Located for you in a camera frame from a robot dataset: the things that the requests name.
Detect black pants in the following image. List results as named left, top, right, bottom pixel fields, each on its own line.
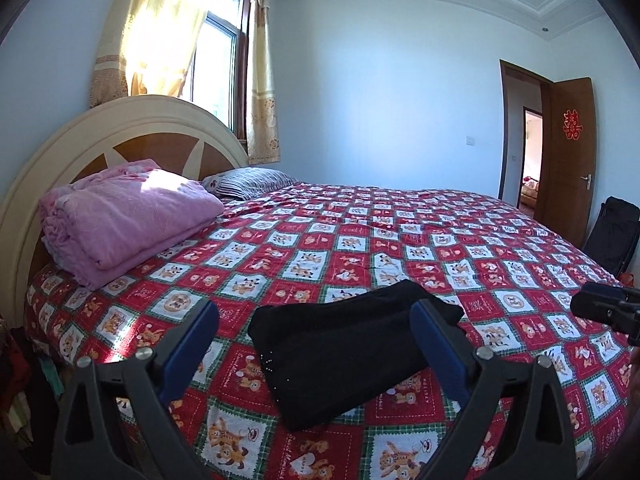
left=247, top=280, right=463, bottom=431

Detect red plastic bag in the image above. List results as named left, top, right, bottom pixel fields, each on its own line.
left=618, top=273, right=634, bottom=288

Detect black suitcase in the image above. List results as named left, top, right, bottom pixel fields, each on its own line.
left=582, top=196, right=639, bottom=276

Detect red patchwork bedspread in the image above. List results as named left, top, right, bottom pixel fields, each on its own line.
left=25, top=184, right=631, bottom=479

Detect brown wooden door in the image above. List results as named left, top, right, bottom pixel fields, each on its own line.
left=535, top=77, right=597, bottom=247

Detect red door decoration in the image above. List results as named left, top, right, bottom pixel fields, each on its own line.
left=562, top=110, right=584, bottom=141

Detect folded pink blanket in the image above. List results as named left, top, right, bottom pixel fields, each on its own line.
left=38, top=159, right=224, bottom=290

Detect striped pillow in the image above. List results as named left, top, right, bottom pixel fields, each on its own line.
left=201, top=167, right=297, bottom=200

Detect cream wooden headboard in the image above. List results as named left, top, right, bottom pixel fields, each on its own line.
left=1, top=96, right=248, bottom=327

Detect beige curtain right panel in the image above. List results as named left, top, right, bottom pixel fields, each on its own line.
left=246, top=0, right=280, bottom=165

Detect window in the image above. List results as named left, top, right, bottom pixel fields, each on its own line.
left=181, top=0, right=250, bottom=142

